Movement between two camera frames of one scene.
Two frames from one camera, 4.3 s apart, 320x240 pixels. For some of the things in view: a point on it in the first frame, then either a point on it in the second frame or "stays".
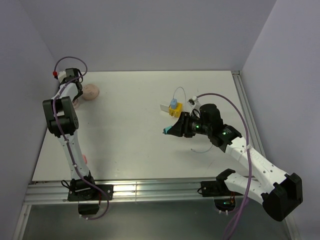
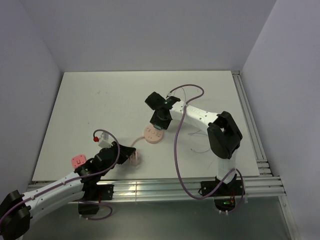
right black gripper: (182, 126) -> (154, 120)
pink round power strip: (90, 92) -> (152, 134)
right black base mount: (224, 199) stays
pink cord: (75, 103) -> (135, 158)
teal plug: (166, 129) -> (158, 127)
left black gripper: (78, 96) -> (125, 152)
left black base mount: (88, 196) stays
